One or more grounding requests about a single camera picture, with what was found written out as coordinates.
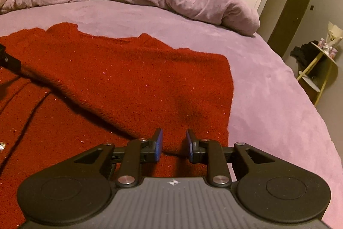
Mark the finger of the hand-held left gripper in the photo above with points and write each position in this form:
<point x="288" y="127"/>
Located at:
<point x="10" y="62"/>

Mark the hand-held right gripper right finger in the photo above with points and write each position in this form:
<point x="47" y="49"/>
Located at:
<point x="189" y="147"/>

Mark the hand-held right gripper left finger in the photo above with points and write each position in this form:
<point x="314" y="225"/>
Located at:
<point x="159" y="147"/>

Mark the red knitted sweater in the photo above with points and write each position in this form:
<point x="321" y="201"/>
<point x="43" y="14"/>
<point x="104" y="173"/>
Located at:
<point x="120" y="78"/>

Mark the pile of dark clothes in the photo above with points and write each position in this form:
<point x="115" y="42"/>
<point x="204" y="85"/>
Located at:
<point x="302" y="54"/>

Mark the purple bed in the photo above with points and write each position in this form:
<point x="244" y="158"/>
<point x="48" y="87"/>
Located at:
<point x="254" y="97"/>

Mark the yellow-legged side table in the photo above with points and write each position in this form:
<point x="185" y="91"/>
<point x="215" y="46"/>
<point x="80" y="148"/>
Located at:
<point x="316" y="57"/>

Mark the small pink box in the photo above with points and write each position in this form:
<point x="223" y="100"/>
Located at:
<point x="334" y="52"/>
<point x="323" y="42"/>

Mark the cream wrapped bouquet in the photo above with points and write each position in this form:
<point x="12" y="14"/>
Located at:
<point x="333" y="35"/>

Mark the dark wooden door frame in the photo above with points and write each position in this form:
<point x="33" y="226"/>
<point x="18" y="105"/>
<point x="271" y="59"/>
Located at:
<point x="294" y="11"/>

